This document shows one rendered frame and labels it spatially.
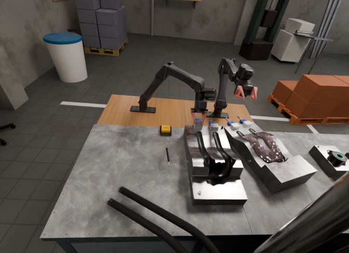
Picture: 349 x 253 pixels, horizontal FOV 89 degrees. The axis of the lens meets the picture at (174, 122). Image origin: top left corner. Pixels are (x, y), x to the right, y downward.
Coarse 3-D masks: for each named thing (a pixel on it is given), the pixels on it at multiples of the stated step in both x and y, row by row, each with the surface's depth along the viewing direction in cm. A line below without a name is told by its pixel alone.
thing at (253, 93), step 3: (246, 84) 96; (243, 87) 96; (246, 87) 95; (249, 87) 95; (252, 87) 95; (255, 87) 95; (252, 90) 96; (255, 90) 93; (252, 93) 96; (255, 93) 93; (252, 96) 97; (255, 96) 92; (252, 99) 95; (255, 99) 92
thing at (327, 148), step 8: (312, 152) 119; (320, 152) 113; (328, 152) 116; (320, 160) 113; (328, 160) 108; (328, 168) 108; (336, 168) 104; (344, 168) 104; (328, 176) 108; (336, 176) 107
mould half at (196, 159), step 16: (192, 128) 116; (208, 128) 118; (192, 144) 106; (208, 144) 107; (224, 144) 108; (192, 160) 90; (224, 160) 92; (240, 160) 93; (192, 176) 91; (208, 176) 92; (192, 192) 86; (208, 192) 85; (224, 192) 86; (240, 192) 87
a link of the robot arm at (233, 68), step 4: (224, 60) 125; (228, 60) 124; (232, 60) 124; (220, 64) 130; (224, 64) 125; (228, 64) 120; (232, 64) 118; (220, 68) 130; (228, 68) 119; (232, 68) 113; (236, 68) 114; (220, 72) 132; (228, 72) 119; (232, 72) 109
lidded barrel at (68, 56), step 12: (48, 36) 288; (60, 36) 294; (72, 36) 300; (48, 48) 286; (60, 48) 281; (72, 48) 289; (60, 60) 294; (72, 60) 299; (84, 60) 323; (60, 72) 310; (72, 72) 311; (84, 72) 329
